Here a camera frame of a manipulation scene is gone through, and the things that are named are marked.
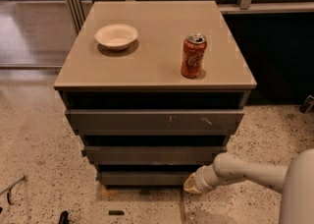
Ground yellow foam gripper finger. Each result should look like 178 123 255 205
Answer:
183 173 202 195

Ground grey bottom drawer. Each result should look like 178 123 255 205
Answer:
97 171 191 186

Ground grey drawer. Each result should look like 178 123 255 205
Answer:
81 146 227 165
65 109 244 136
97 171 191 186

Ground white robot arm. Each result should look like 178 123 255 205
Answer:
183 149 314 224

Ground grey top drawer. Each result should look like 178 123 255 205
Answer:
65 109 244 136

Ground grey middle drawer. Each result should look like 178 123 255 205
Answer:
81 146 227 165

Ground grey drawer cabinet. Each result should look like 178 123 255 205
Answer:
54 1 256 174

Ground small black floor block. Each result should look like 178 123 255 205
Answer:
108 210 125 216

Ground dark object right edge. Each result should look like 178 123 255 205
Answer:
299 94 314 113

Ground black object bottom edge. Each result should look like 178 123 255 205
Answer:
58 211 69 224

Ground red soda can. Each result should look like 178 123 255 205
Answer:
181 32 207 79

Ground white paper bowl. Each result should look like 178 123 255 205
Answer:
94 24 138 51

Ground metal rod tool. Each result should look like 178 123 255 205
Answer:
0 175 26 205

